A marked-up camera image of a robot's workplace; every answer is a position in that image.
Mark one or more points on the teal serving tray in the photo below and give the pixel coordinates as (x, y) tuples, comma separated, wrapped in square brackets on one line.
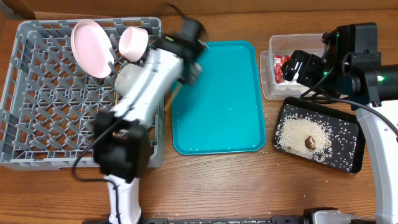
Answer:
[(222, 111)]

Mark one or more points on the black tray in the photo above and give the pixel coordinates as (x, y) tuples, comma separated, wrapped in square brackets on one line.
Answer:
[(320, 137)]

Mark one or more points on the grey-green bowl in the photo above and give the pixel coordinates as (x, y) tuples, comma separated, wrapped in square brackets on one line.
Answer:
[(126, 77)]

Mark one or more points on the food leftover brown chunk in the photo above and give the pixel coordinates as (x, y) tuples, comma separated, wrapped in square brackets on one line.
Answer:
[(310, 143)]

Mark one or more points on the grey dishwasher rack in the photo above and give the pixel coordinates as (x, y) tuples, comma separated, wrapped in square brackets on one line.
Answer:
[(48, 102)]

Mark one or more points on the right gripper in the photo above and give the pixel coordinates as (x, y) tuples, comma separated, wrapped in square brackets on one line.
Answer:
[(292, 66)]

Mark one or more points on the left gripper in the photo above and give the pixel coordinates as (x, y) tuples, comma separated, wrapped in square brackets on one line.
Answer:
[(193, 79)]

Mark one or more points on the white shallow bowl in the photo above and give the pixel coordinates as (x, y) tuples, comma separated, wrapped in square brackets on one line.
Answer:
[(133, 43)]

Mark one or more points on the clear plastic bin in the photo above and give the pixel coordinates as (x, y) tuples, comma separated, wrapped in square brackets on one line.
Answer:
[(285, 45)]

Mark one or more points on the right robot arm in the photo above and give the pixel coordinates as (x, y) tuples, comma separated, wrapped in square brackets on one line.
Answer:
[(350, 71)]

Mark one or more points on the red snack wrapper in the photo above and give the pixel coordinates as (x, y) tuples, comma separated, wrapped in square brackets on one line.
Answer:
[(278, 62)]

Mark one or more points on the large white plate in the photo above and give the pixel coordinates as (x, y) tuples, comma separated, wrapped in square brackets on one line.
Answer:
[(91, 48)]

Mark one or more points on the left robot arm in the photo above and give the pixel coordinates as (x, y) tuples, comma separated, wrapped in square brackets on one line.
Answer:
[(121, 146)]

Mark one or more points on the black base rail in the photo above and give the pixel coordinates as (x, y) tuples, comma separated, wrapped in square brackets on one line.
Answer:
[(272, 220)]

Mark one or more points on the pile of rice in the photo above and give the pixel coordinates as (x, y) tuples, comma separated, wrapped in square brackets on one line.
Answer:
[(301, 137)]

